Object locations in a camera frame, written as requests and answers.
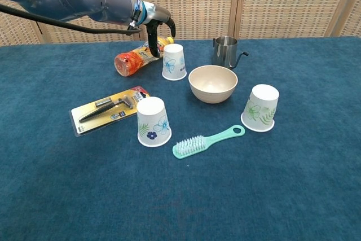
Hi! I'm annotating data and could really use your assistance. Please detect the white cup light blue flowers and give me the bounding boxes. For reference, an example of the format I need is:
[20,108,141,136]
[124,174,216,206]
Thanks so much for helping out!
[161,43,187,81]

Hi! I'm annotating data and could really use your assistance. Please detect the yellow razor blister pack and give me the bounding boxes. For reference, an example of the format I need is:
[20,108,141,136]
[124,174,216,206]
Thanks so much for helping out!
[69,85,151,138]

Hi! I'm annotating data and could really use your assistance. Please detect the beige bowl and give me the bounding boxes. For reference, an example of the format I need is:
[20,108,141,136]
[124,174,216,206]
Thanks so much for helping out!
[188,65,239,104]

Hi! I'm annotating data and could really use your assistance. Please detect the blue table cloth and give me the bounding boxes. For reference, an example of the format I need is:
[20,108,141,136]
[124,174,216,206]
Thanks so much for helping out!
[0,36,361,241]

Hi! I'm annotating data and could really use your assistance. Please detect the white cup green flower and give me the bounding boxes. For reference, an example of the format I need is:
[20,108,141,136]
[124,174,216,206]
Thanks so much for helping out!
[240,84,280,133]

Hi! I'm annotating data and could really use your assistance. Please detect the orange drink bottle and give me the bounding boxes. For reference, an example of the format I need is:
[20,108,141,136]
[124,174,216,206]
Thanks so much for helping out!
[114,36,174,77]

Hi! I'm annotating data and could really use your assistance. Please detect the mint green brush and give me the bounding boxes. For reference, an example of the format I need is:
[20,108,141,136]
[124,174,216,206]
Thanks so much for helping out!
[172,124,246,160]

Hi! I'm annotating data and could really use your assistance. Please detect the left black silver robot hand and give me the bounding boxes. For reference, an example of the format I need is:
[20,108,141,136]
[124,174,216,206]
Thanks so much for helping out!
[137,1,177,58]

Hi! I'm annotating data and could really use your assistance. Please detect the white cup dark blue flower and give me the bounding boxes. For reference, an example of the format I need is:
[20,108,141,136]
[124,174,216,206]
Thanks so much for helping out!
[136,96,172,148]

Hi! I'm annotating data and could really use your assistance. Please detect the steel gooseneck pitcher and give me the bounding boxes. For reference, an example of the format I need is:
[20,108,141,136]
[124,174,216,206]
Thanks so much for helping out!
[212,36,249,70]

